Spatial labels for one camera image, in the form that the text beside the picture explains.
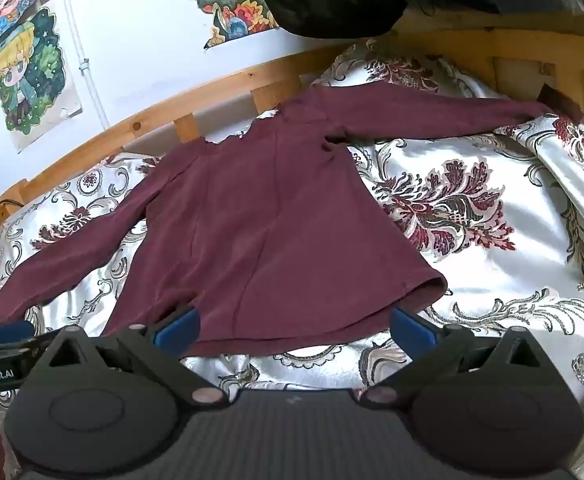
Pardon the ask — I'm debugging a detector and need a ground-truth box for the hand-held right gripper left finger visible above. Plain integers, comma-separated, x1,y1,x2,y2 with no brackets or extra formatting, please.
34,306,231,408

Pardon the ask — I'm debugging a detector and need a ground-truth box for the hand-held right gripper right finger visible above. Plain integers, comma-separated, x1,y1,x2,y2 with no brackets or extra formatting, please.
359,307,549,408

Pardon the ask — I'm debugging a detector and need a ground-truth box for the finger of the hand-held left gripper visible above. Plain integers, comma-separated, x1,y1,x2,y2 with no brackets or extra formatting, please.
0,321,38,348
0,339,49,362

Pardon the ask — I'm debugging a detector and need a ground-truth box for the maroon long-sleeve shirt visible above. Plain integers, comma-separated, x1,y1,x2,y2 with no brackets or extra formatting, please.
0,82,584,359

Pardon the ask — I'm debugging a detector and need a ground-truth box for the floral satin bedspread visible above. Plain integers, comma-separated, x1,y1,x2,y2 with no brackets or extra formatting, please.
0,39,584,480

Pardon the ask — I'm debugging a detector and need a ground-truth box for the wooden bed frame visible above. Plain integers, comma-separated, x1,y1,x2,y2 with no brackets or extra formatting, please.
0,0,584,261

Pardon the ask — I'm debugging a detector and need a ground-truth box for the blond cartoon figure wall poster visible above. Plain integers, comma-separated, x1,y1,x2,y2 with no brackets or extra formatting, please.
0,6,84,154

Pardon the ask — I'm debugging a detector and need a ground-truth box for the white wall pipe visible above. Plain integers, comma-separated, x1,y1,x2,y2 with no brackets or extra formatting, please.
61,0,111,129

